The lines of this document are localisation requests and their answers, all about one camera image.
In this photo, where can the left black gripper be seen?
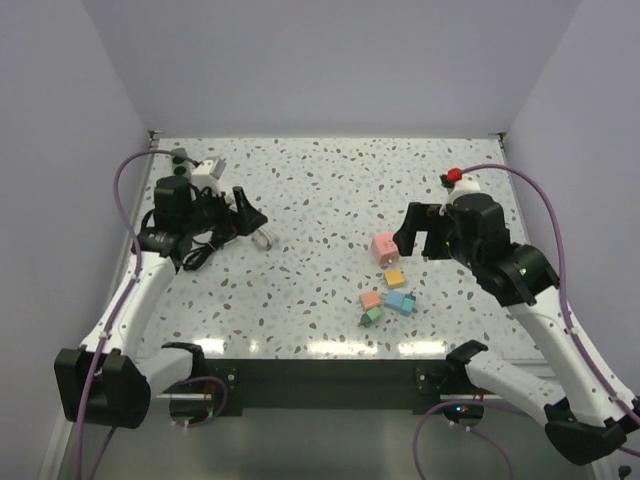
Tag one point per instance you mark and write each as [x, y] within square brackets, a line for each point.
[242, 222]

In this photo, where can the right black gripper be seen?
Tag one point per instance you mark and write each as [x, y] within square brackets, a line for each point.
[421, 216]

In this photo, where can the pink cube charger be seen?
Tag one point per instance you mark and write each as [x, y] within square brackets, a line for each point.
[384, 249]

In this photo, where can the yellow plug cube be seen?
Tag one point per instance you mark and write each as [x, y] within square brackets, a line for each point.
[394, 278]

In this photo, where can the blue plug cube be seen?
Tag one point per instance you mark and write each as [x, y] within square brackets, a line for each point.
[394, 300]

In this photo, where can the teal plug cube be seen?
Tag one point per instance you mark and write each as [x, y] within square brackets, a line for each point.
[408, 304]

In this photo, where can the salmon plug cube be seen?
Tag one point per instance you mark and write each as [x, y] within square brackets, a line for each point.
[370, 299]

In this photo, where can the green plug cube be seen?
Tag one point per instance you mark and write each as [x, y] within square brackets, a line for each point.
[370, 317]

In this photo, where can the green power strip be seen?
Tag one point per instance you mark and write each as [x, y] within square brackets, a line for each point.
[179, 165]

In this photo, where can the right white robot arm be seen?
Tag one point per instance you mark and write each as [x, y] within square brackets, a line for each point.
[586, 412]

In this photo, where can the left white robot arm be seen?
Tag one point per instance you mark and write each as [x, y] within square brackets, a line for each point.
[177, 362]

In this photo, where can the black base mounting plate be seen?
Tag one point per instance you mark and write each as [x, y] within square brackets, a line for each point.
[338, 384]

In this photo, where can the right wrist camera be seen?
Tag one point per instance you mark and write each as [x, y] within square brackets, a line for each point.
[458, 184]

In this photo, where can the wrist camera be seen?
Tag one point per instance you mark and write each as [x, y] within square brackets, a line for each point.
[208, 174]
[458, 184]

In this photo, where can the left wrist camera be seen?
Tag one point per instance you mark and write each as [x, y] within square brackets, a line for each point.
[208, 174]

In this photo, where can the aluminium frame rail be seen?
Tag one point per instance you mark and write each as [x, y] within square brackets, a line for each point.
[110, 370]

